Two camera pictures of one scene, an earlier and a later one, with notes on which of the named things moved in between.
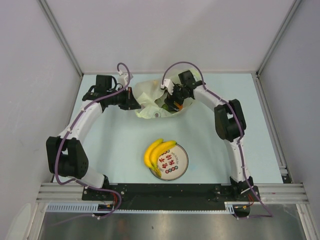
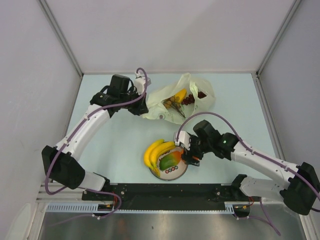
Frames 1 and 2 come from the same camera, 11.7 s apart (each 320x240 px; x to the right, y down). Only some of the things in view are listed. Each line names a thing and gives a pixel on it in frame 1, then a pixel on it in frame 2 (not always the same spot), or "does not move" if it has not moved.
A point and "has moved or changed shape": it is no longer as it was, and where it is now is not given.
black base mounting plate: x=170 y=197 does not move
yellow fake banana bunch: x=153 y=150 does not move
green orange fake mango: x=165 y=107 → x=169 y=160
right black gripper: x=171 y=99 → x=188 y=154
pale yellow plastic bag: x=150 y=96 has moved or changed shape
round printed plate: x=172 y=164 does not move
